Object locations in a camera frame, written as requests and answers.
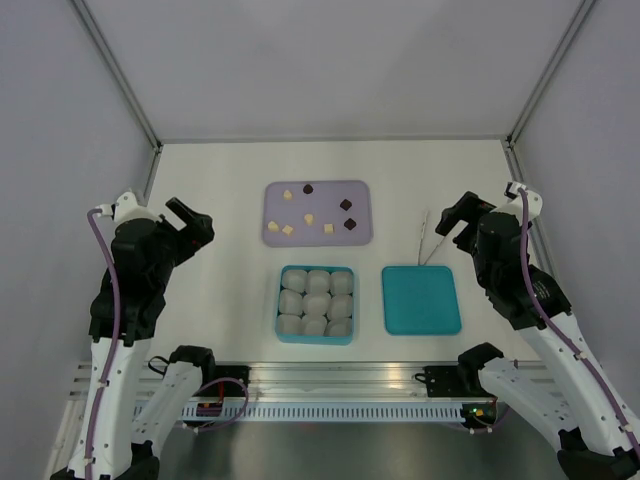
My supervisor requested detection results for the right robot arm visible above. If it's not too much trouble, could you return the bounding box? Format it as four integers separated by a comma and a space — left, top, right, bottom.
436, 183, 639, 479

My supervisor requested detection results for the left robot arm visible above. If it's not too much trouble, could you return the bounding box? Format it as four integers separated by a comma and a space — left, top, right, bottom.
53, 192, 218, 479

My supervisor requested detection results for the dark chocolate right lower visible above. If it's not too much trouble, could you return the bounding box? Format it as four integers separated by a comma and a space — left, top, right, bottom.
344, 218, 357, 231

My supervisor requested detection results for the teal chocolate box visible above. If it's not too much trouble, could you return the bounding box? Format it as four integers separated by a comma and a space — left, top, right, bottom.
274, 265, 357, 346

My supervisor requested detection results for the teal box lid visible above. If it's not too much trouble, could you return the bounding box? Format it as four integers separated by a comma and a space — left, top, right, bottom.
381, 265, 462, 336

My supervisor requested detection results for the white paper cup back-left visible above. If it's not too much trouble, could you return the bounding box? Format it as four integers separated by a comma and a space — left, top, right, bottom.
281, 269, 308, 294

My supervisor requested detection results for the white paper cup middle-left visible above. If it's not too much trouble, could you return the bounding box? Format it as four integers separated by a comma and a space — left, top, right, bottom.
278, 289, 303, 316

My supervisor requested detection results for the lilac plastic tray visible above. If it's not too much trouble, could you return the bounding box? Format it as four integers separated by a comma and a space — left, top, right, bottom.
262, 180, 373, 248

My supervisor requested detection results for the white paper cup front-left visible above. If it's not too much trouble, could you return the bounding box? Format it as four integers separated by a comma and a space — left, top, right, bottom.
276, 314, 301, 335

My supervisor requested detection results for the white paper cup back-middle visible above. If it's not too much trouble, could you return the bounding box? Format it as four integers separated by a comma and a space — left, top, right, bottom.
305, 269, 331, 294

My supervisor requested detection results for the white paper cup back-right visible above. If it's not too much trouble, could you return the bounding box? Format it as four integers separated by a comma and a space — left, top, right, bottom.
330, 271, 354, 296

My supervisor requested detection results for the white paper cup centre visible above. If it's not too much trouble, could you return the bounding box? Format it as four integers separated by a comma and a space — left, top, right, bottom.
302, 292, 331, 316

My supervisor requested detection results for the white paper cup middle-right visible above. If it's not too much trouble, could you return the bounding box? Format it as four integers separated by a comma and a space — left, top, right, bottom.
327, 294, 353, 321

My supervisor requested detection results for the white paper cup front-middle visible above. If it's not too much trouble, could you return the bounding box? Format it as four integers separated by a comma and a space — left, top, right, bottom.
301, 315, 328, 336

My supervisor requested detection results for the white paper cup front-right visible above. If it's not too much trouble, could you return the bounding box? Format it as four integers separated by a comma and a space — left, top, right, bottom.
325, 318, 352, 337

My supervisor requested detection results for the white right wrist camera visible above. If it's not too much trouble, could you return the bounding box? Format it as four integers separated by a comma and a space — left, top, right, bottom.
497, 181, 543, 220

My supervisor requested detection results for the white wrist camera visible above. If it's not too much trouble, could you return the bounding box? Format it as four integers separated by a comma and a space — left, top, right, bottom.
497, 181, 543, 220
95, 188, 141, 223

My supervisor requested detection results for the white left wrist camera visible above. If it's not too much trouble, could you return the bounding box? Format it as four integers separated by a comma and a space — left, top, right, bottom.
95, 188, 141, 223

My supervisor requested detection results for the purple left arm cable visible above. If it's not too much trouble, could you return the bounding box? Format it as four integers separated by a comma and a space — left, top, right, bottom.
84, 207, 124, 476

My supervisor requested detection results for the left aluminium frame post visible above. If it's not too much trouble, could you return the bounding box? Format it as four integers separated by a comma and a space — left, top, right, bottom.
68, 0, 163, 201

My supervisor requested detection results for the aluminium frame post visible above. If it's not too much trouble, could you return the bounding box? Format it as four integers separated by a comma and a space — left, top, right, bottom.
68, 0, 163, 201
503, 0, 601, 361

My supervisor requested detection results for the aluminium mounting rail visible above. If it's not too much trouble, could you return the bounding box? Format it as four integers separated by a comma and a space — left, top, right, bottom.
64, 360, 556, 401

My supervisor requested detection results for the white slotted cable duct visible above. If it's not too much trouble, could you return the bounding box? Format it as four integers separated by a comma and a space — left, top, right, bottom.
179, 403, 466, 422

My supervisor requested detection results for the right aluminium frame post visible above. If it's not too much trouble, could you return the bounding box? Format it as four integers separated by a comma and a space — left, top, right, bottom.
503, 0, 601, 361

